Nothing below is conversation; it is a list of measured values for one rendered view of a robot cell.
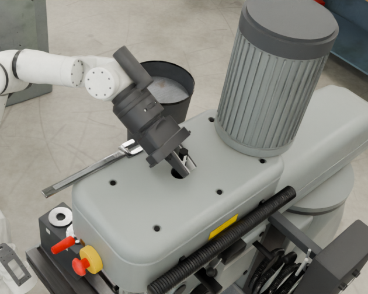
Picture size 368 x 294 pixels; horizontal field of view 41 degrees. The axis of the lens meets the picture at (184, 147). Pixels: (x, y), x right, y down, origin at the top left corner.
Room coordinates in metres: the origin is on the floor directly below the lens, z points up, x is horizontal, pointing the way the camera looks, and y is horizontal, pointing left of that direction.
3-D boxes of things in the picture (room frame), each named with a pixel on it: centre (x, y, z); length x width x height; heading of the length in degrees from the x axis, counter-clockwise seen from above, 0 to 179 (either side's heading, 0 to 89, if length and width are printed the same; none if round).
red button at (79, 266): (0.55, 0.16, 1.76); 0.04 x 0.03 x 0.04; 50
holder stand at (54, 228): (1.07, 0.36, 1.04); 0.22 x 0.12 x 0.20; 57
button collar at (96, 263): (0.57, 0.15, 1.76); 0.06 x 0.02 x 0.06; 50
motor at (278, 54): (0.94, -0.16, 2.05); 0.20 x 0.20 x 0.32
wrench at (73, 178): (0.70, 0.18, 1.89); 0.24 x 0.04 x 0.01; 141
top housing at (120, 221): (0.76, -0.01, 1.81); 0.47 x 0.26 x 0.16; 140
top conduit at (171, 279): (0.68, -0.13, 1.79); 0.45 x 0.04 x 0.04; 140
